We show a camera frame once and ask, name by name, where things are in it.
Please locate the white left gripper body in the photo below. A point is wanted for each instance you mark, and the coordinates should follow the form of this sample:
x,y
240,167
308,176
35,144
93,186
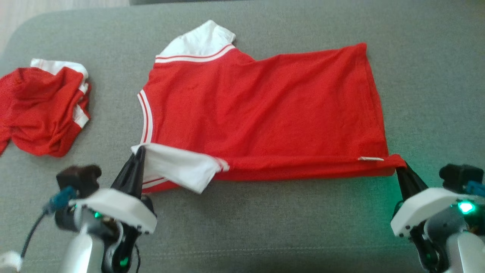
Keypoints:
x,y
113,208

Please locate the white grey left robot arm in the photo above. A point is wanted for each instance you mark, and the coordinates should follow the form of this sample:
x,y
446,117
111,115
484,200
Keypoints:
x,y
81,254

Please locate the red shirt white sleeves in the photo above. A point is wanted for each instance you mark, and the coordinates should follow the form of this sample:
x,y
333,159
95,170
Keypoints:
x,y
265,106

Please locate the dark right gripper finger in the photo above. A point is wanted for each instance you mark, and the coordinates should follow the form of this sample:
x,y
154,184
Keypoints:
x,y
415,181
405,187

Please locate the red shorts white stripes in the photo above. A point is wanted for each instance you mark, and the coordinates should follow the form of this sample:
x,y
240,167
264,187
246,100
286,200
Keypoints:
x,y
41,113

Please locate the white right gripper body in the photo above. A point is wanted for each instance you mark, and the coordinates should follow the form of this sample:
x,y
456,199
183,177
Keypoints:
x,y
424,208

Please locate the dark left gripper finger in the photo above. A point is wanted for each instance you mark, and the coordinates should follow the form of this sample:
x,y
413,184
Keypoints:
x,y
127,178
139,178

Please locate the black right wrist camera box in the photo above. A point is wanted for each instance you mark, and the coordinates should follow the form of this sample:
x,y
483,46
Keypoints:
x,y
456,175

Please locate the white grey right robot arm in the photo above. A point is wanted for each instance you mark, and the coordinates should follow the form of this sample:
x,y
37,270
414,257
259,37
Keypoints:
x,y
468,254

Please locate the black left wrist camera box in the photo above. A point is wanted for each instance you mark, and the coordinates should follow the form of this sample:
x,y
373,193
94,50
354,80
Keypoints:
x,y
77,178

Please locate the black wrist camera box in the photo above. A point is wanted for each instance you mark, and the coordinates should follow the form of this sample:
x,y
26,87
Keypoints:
x,y
456,175
77,178

